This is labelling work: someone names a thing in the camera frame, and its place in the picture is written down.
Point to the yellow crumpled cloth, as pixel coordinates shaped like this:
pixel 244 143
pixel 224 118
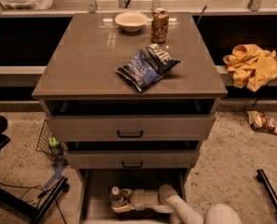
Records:
pixel 251 66

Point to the top drawer with black handle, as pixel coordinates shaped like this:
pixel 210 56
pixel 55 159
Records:
pixel 131 128

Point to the green object in basket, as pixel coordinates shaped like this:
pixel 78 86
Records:
pixel 54 145

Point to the clear plastic water bottle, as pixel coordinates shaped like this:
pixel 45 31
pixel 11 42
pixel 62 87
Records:
pixel 117 197

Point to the black wire basket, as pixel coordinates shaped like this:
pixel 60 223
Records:
pixel 48 145

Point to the blue tape on floor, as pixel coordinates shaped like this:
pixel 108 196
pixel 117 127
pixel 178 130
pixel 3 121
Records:
pixel 58 168

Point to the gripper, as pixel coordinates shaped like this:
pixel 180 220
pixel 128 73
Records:
pixel 138 200

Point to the black stand leg left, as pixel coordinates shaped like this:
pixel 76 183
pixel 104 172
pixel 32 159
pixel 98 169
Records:
pixel 36 209

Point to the brown soda can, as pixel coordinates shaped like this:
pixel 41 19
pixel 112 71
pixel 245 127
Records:
pixel 159 25

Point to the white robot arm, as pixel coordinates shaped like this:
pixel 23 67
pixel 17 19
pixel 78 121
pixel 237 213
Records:
pixel 166 200

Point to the white ceramic bowl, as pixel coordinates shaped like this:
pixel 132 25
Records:
pixel 131 21

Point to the open bottom drawer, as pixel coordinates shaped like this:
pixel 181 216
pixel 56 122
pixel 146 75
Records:
pixel 96 205

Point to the blue chip bag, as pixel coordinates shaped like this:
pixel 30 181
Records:
pixel 147 66

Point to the grey drawer cabinet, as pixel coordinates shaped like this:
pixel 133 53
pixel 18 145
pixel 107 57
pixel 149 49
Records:
pixel 81 80

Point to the black bar right floor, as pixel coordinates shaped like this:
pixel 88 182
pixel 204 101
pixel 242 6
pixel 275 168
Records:
pixel 261 177

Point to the drawer with black handle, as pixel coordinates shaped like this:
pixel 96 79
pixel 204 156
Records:
pixel 128 159
pixel 131 128

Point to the brown snack wrapper on floor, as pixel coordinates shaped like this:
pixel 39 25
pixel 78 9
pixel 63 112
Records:
pixel 261 123

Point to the middle drawer with black handle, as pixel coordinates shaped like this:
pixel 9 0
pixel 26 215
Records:
pixel 128 159

